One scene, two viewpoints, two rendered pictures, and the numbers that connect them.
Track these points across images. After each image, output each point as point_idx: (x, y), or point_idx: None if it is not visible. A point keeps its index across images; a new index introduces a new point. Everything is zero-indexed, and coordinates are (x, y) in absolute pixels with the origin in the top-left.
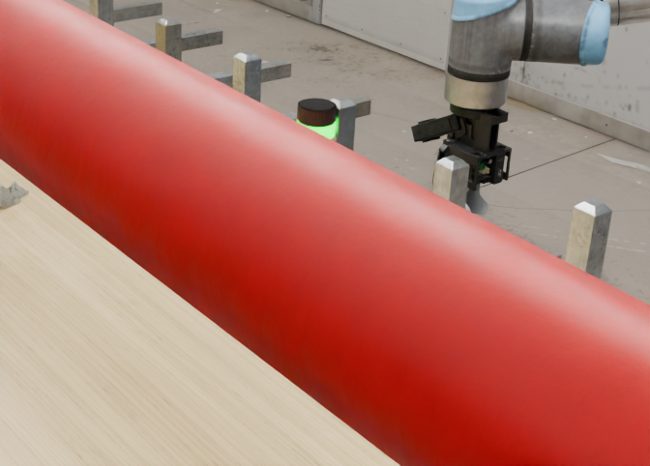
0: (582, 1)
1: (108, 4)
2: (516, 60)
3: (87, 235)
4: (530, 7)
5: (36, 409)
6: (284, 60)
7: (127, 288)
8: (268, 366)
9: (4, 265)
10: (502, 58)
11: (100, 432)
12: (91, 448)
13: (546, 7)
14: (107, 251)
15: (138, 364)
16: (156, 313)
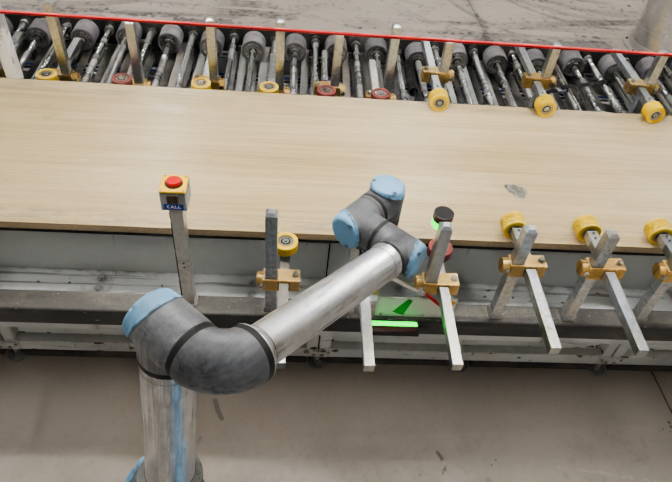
0: (354, 211)
1: None
2: None
3: (466, 197)
4: (366, 194)
5: (357, 144)
6: (646, 349)
7: (415, 188)
8: (337, 193)
9: (454, 170)
10: None
11: (335, 149)
12: (329, 145)
13: (361, 198)
14: (448, 196)
15: (363, 170)
16: None
